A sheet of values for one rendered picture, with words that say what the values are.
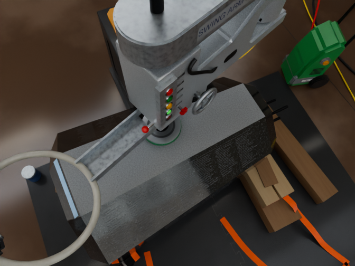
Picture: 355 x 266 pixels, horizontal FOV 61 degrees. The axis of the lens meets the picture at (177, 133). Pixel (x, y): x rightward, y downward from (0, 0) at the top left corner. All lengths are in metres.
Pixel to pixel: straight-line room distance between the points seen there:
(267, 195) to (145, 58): 1.64
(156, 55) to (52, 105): 2.07
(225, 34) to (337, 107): 2.00
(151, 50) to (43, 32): 2.55
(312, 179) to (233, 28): 1.63
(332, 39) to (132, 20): 2.02
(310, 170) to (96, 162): 1.75
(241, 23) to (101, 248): 1.28
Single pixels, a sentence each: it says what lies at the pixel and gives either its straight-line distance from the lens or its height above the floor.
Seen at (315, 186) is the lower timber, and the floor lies 0.13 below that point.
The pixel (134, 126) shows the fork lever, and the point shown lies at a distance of 1.43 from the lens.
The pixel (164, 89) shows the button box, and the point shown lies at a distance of 0.98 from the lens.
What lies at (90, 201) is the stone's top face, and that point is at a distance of 1.60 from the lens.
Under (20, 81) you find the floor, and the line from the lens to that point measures 3.11.
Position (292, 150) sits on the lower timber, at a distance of 2.61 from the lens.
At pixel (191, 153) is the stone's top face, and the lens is 1.62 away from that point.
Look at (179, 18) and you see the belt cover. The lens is 0.91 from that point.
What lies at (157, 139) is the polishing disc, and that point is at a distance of 1.59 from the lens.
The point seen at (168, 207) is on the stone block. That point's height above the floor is 0.71.
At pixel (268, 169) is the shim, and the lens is 2.34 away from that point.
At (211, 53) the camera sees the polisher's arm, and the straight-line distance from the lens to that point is 1.22.
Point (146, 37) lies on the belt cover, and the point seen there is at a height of 1.74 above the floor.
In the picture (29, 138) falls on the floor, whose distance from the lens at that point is 2.81.
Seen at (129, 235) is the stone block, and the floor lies 0.69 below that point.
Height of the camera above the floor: 2.40
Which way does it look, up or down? 68 degrees down
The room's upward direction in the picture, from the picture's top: 6 degrees clockwise
